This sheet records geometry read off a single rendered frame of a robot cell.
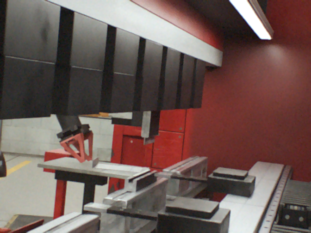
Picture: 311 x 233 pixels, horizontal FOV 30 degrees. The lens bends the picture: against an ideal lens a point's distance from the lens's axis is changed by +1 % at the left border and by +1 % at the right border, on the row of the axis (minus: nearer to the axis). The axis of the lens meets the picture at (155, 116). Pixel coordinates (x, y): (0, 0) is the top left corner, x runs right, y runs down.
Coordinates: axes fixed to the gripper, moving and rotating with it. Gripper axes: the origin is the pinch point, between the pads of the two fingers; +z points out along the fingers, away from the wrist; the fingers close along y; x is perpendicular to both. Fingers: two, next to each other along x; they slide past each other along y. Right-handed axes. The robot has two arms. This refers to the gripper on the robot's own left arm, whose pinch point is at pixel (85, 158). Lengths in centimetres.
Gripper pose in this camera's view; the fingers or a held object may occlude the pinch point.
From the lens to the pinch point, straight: 161.3
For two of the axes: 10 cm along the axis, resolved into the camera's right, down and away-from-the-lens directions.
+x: -8.8, 4.2, 2.3
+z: 4.1, 9.1, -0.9
